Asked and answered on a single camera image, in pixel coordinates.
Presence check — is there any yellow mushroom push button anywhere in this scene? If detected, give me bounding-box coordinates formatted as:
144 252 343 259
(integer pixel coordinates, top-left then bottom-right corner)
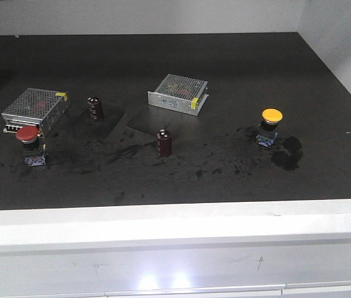
255 108 283 148

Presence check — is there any red mushroom push button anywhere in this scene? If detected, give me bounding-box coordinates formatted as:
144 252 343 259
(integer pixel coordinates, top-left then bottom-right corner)
16 125 47 167

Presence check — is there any right dark red capacitor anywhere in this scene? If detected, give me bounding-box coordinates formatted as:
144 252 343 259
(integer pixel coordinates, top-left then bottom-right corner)
156 129 172 157

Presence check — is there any dark red capacitor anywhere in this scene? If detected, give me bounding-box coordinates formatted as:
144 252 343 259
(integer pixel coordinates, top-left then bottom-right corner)
156 129 172 157
86 97 104 122

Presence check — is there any right metal mesh power supply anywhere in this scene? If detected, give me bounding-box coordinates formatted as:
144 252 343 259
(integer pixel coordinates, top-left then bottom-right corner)
147 74 209 116

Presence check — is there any metal mesh power supply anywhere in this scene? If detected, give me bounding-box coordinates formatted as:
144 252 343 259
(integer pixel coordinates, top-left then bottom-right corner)
147 74 209 116
1 88 71 138

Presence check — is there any left dark red capacitor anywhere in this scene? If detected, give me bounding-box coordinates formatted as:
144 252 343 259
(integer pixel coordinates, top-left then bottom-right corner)
86 97 104 122

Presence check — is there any left metal mesh power supply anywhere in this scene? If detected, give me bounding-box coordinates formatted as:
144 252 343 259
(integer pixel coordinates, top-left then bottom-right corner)
1 88 71 138

